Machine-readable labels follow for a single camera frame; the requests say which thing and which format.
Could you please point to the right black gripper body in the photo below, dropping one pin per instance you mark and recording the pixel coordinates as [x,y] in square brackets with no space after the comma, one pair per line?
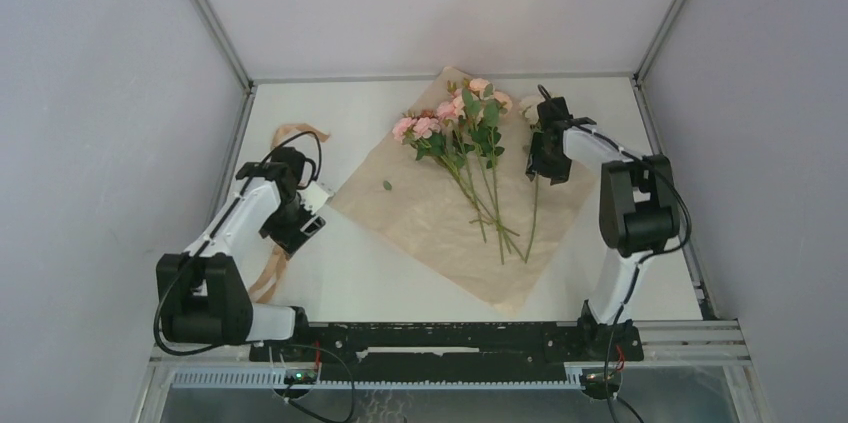
[548,163]

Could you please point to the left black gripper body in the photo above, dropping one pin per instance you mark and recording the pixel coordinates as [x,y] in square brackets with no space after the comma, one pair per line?
[284,227]

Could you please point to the tan ribbon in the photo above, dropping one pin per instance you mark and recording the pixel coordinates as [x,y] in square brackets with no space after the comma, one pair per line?
[264,288]

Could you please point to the white rose stem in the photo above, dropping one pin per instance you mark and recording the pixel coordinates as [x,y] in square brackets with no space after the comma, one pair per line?
[528,110]

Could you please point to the pink rose stem bunch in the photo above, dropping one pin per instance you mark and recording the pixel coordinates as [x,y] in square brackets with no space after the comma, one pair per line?
[423,133]

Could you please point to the beige wrapping paper sheet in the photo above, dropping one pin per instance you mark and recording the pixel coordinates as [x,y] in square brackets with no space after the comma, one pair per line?
[448,188]

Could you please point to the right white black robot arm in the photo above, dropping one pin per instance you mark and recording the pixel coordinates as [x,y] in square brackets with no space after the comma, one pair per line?
[640,210]

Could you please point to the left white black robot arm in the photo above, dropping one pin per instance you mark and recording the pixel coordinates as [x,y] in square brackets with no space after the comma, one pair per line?
[203,300]

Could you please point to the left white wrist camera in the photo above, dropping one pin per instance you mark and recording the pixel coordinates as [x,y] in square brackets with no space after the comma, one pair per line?
[315,196]

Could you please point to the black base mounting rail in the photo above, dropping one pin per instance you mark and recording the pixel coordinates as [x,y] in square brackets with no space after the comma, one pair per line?
[465,350]

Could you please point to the white slotted cable duct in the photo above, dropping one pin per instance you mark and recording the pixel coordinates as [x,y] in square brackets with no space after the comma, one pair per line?
[258,378]

